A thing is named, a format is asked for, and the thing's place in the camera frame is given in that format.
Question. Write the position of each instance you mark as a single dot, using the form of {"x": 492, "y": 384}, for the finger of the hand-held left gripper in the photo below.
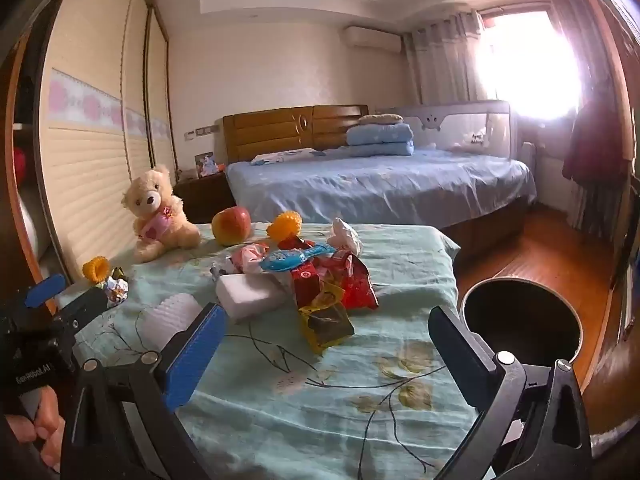
{"x": 45, "y": 291}
{"x": 87, "y": 307}

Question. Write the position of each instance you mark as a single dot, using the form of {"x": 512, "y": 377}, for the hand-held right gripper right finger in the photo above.
{"x": 460, "y": 355}

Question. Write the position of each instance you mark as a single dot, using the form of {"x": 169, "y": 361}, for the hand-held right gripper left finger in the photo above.
{"x": 196, "y": 355}

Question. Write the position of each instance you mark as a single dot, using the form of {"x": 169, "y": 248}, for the grey round bin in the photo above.
{"x": 520, "y": 320}

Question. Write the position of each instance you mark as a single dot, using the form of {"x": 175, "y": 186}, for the white foam block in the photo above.
{"x": 245, "y": 296}

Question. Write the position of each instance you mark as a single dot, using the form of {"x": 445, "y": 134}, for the pink white wrapper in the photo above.
{"x": 242, "y": 260}

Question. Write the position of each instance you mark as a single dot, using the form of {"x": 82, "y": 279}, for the yellow red snack packet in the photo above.
{"x": 325, "y": 322}

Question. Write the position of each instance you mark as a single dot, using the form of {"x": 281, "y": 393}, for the orange spiky ball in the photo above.
{"x": 285, "y": 226}

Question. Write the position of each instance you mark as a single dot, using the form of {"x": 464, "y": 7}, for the white tissue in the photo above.
{"x": 346, "y": 234}

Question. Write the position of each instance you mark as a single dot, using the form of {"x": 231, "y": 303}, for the person's left hand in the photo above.
{"x": 47, "y": 410}

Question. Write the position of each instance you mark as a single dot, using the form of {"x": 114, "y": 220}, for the crumpled printed wrapper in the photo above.
{"x": 116, "y": 290}

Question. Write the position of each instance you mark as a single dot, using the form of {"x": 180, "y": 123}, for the white ribbed plastic piece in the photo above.
{"x": 170, "y": 320}

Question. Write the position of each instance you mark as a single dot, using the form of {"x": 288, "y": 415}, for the cream teddy bear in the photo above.
{"x": 155, "y": 210}

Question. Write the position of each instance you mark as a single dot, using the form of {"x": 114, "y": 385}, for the green floral blanket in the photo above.
{"x": 310, "y": 410}

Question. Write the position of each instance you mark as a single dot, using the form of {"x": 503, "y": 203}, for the red yellow apple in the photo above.
{"x": 231, "y": 225}

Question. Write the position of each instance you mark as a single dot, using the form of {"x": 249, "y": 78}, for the dark wooden nightstand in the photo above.
{"x": 200, "y": 200}

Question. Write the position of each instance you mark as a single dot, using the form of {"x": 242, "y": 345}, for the wardrobe with sliding doors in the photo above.
{"x": 90, "y": 110}

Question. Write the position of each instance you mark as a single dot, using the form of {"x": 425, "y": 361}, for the bed with blue sheet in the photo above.
{"x": 380, "y": 185}

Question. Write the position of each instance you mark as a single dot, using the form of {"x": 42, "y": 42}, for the striped hanging cloth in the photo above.
{"x": 590, "y": 210}

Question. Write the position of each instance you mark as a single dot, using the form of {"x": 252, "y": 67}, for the white radiator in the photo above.
{"x": 528, "y": 155}

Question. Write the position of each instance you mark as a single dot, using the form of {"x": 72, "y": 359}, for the small printed pillow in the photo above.
{"x": 280, "y": 156}

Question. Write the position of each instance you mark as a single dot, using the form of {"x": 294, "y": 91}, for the folded blue quilt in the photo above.
{"x": 380, "y": 139}

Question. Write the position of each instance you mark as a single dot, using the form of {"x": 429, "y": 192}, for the wooden headboard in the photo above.
{"x": 280, "y": 130}

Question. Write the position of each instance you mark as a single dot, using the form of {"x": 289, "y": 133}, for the hanging red garment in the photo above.
{"x": 587, "y": 145}

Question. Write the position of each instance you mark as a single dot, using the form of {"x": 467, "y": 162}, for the flat beige pillow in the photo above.
{"x": 380, "y": 119}

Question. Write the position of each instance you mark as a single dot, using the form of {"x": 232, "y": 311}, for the grey curtain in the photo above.
{"x": 440, "y": 60}

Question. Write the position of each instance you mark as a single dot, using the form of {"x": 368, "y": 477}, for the bright window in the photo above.
{"x": 535, "y": 60}

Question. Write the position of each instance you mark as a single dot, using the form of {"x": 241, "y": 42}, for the white air conditioner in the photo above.
{"x": 372, "y": 39}

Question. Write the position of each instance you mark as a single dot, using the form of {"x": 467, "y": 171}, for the photo frame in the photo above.
{"x": 205, "y": 165}

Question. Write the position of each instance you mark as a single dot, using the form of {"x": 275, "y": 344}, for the wall switch panel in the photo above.
{"x": 201, "y": 133}

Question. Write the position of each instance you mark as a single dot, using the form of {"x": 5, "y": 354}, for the grey bed guard rail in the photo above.
{"x": 450, "y": 122}

